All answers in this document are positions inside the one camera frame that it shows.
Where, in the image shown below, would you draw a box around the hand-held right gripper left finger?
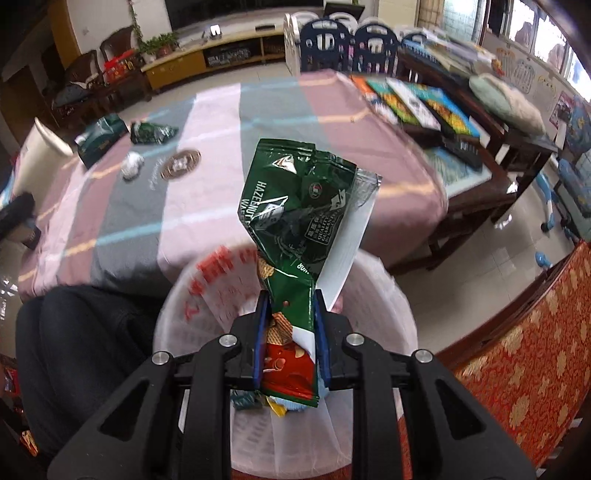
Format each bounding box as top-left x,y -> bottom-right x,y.
46,291 -> 271,480

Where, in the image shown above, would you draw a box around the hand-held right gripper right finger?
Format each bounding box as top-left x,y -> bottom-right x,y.
314,287 -> 537,480

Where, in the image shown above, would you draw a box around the white bag-lined trash bin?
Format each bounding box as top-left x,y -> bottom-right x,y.
152,247 -> 419,480

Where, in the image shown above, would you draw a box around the green wafer snack wrapper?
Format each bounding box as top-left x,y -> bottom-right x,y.
238,138 -> 382,409

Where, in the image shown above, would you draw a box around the teal snack wrapper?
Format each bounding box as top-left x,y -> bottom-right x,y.
231,390 -> 264,411

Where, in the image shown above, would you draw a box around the dark green snack bag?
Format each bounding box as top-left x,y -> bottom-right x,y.
130,122 -> 180,145
76,115 -> 129,169

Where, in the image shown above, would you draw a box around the white crumpled tissue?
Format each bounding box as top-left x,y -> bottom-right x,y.
121,152 -> 144,181

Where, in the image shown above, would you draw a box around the dark wooden armchair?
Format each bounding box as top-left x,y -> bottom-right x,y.
99,25 -> 153,104
44,51 -> 107,125

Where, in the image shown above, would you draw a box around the person's dark trouser legs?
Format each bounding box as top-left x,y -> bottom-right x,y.
16,286 -> 185,457

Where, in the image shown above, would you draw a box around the red gift box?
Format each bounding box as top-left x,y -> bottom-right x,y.
102,52 -> 141,84

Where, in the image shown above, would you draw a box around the striped cloth covered table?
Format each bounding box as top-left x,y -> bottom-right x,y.
16,69 -> 448,298

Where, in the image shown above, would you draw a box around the dark wooden coffee table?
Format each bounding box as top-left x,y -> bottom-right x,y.
397,124 -> 518,273

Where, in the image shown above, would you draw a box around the yellow TV cabinet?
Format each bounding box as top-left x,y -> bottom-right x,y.
141,25 -> 296,90

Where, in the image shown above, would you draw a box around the potted green plant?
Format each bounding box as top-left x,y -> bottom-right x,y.
139,32 -> 180,60

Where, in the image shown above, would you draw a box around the black remote control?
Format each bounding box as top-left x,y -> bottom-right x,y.
441,136 -> 483,169

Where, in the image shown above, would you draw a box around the white cover picture book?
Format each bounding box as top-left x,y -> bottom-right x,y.
385,78 -> 441,132

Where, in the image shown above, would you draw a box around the orange cover picture book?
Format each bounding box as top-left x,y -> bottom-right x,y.
351,75 -> 384,104

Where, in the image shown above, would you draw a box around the blue orange picture book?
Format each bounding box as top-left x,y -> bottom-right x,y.
411,83 -> 481,139

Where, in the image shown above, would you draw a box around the dark wooden side table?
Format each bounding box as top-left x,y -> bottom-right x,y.
397,46 -> 559,222

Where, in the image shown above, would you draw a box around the black television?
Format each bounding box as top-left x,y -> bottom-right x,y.
165,0 -> 326,31

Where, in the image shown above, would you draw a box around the grey green pillow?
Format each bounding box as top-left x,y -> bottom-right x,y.
468,74 -> 546,137

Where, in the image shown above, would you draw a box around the blue children's swivel chair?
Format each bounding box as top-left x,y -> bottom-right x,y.
536,95 -> 591,241

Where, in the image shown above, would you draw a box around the dark blue play fence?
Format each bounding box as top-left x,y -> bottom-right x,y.
300,14 -> 402,77

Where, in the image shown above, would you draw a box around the stack of books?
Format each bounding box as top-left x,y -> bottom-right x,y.
402,28 -> 497,75

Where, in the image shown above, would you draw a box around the wall poster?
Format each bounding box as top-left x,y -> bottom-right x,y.
551,90 -> 575,130

